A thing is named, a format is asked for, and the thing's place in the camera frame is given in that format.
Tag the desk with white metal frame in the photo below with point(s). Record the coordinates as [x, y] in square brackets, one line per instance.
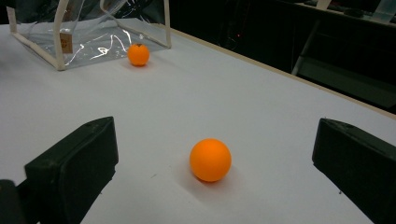
[342, 81]

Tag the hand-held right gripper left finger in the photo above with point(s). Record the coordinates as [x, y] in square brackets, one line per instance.
[71, 168]

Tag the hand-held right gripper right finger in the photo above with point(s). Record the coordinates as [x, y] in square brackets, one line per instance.
[358, 161]

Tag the marked orange table tennis ball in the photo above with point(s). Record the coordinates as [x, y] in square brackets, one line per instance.
[138, 55]

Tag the plain orange table tennis ball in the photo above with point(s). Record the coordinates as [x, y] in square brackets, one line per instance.
[210, 160]

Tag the clear plastic bag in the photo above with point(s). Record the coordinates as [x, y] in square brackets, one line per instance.
[59, 46]

